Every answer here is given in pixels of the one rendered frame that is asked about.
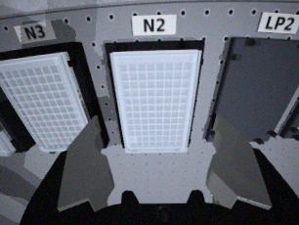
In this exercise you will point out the grey flat base plate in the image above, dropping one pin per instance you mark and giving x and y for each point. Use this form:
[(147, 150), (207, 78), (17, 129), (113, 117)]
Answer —
[(155, 177)]

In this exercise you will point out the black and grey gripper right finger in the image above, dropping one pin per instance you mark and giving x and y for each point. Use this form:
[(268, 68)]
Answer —
[(241, 178)]

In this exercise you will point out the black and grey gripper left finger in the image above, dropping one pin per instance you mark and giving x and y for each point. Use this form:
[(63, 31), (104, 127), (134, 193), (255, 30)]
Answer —
[(78, 183)]

